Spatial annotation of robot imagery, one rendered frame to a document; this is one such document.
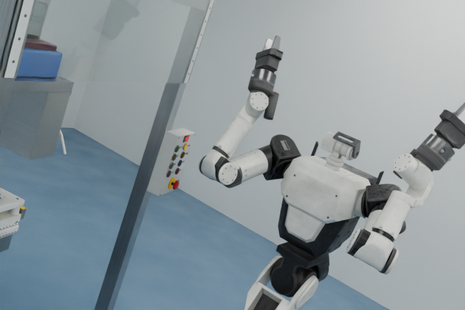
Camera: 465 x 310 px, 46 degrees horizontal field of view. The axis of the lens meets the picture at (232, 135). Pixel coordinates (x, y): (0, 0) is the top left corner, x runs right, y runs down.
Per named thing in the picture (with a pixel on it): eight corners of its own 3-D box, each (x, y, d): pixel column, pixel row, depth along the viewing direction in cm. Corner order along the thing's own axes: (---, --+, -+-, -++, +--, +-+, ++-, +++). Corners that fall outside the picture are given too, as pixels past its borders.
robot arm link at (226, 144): (225, 119, 190) (191, 163, 186) (243, 125, 182) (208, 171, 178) (241, 137, 196) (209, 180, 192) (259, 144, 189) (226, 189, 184)
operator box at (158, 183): (176, 189, 234) (195, 133, 230) (158, 196, 218) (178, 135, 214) (165, 184, 236) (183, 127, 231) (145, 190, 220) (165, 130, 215)
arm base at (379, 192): (361, 236, 183) (372, 218, 192) (400, 242, 176) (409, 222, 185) (355, 198, 178) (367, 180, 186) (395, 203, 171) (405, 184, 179)
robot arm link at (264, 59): (269, 61, 203) (261, 91, 200) (248, 51, 198) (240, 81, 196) (290, 55, 192) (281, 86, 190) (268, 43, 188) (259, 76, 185)
